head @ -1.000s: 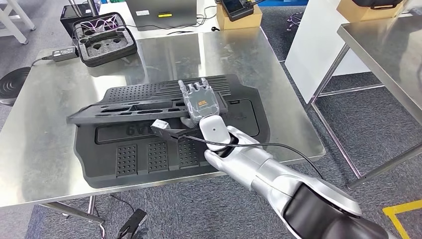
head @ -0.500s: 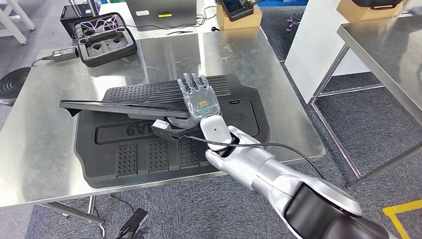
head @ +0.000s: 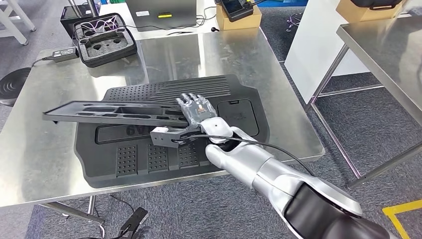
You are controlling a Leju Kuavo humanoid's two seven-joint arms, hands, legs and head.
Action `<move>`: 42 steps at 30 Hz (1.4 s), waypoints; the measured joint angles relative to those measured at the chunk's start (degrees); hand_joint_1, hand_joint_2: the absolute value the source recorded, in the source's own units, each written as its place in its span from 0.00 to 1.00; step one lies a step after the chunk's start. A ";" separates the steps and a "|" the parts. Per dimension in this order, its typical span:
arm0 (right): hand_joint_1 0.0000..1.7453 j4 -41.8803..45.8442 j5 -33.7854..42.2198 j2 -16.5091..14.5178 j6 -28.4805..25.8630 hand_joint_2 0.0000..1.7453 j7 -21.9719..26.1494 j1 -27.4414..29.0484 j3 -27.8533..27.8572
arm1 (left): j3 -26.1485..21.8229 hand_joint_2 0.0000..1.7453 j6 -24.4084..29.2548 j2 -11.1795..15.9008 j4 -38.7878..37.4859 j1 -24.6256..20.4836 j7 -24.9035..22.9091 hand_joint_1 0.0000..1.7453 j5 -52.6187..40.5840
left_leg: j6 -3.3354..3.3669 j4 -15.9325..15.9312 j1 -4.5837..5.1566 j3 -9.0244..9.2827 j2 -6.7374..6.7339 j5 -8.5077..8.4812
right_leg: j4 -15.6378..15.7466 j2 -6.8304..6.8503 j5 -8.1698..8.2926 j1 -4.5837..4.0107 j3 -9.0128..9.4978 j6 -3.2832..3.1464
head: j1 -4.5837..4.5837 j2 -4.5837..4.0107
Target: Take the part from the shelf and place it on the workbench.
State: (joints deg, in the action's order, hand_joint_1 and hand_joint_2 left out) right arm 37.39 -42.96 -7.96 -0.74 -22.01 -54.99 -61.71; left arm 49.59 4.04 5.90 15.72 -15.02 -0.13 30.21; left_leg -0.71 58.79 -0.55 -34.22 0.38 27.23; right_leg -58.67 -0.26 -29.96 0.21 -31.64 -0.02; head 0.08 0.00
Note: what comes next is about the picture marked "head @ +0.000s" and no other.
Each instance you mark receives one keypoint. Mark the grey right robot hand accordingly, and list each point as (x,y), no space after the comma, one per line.
(199,110)

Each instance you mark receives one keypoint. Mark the black plastic plate holder part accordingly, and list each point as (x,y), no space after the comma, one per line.
(66,113)

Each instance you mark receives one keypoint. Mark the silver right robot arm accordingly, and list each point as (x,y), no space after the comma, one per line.
(263,168)

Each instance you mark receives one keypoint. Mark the stainless steel workbench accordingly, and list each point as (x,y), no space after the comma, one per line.
(379,59)
(230,56)

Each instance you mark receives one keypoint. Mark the small black earpiece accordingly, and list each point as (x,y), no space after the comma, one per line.
(215,29)

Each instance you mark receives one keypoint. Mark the black foam lined case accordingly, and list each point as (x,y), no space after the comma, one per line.
(130,49)

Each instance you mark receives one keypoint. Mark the brown cardboard box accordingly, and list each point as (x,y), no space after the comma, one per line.
(240,24)
(361,14)

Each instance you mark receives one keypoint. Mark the dark grey equipment case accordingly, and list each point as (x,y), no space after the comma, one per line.
(161,23)

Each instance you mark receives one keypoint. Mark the black handheld screen controller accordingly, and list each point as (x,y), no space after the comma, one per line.
(235,10)

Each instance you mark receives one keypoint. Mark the large black plastic panel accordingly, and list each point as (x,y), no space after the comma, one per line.
(99,165)

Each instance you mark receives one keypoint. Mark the white partition panel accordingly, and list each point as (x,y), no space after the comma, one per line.
(313,49)

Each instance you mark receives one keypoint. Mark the white table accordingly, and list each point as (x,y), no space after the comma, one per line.
(113,6)

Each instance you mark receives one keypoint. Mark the blue box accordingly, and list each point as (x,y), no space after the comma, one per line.
(282,3)

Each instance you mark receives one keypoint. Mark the black power adapter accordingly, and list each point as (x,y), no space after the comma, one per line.
(66,54)

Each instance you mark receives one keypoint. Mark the black equipment box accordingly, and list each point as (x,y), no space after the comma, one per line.
(71,13)

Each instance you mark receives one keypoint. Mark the black stool chrome base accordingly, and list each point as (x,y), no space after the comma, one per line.
(13,87)

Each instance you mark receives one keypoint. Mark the white furniture leg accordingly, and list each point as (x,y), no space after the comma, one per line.
(16,24)

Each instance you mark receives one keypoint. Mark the yellow floor tape square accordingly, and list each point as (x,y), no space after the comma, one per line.
(400,208)

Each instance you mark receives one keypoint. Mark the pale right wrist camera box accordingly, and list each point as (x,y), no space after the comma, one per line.
(161,130)

